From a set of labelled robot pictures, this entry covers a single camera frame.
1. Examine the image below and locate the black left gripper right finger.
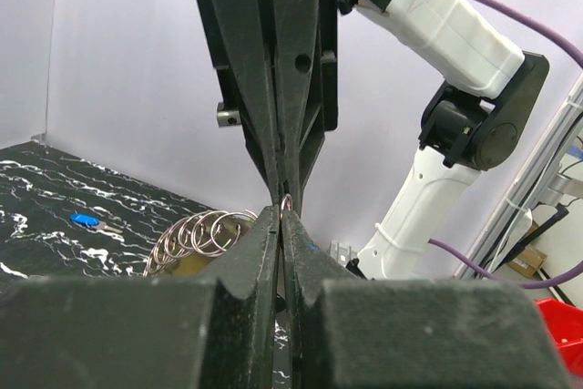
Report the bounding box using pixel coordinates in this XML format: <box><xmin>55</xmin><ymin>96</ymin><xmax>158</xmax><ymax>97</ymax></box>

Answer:
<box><xmin>281</xmin><ymin>211</ymin><xmax>569</xmax><ymax>388</ymax></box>

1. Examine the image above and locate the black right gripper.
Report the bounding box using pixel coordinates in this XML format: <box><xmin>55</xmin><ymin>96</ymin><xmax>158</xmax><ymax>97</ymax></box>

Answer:
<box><xmin>197</xmin><ymin>0</ymin><xmax>342</xmax><ymax>212</ymax></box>

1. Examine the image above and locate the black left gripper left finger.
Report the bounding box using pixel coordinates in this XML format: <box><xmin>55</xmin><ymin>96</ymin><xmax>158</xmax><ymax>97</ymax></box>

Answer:
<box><xmin>1</xmin><ymin>207</ymin><xmax>280</xmax><ymax>388</ymax></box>

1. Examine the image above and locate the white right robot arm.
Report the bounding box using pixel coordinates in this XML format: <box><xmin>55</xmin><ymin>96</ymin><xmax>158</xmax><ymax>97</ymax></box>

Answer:
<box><xmin>197</xmin><ymin>0</ymin><xmax>549</xmax><ymax>280</ymax></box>

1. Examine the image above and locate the blue tag key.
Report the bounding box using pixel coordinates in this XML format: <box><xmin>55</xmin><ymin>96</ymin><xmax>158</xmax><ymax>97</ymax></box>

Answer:
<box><xmin>69</xmin><ymin>213</ymin><xmax>123</xmax><ymax>234</ymax></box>

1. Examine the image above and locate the red plastic bin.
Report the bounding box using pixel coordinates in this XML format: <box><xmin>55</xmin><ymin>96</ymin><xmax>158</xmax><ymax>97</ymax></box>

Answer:
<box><xmin>536</xmin><ymin>298</ymin><xmax>582</xmax><ymax>377</ymax></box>

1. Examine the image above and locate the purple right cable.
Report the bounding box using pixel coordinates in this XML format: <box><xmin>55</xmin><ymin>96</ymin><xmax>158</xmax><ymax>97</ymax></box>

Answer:
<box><xmin>427</xmin><ymin>0</ymin><xmax>583</xmax><ymax>290</ymax></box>

